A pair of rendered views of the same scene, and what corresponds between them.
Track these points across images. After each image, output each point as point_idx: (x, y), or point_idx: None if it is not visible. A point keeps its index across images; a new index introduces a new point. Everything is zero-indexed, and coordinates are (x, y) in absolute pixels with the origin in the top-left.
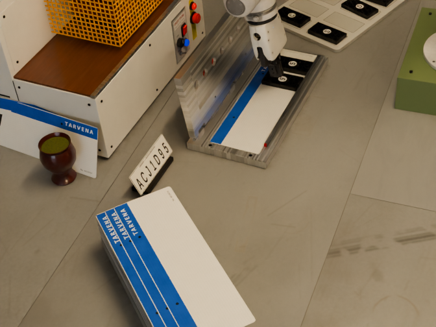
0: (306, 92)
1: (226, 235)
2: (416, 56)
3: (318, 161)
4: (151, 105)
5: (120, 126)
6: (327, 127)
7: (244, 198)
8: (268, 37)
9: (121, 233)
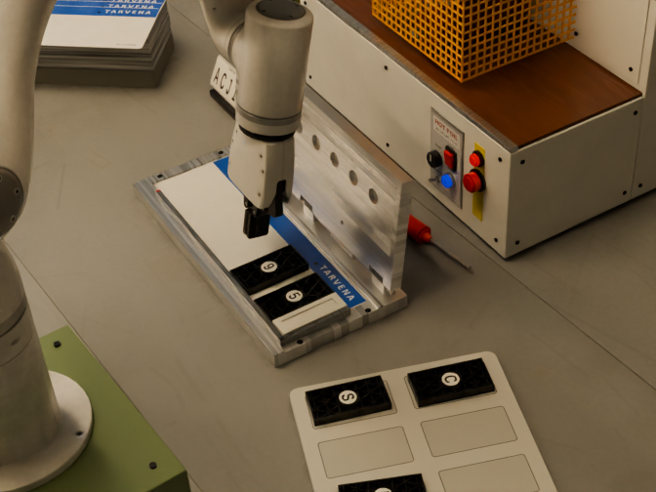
0: (216, 283)
1: (80, 126)
2: (78, 374)
3: (88, 244)
4: (380, 149)
5: (326, 79)
6: (135, 285)
7: (111, 158)
8: (233, 138)
9: (120, 4)
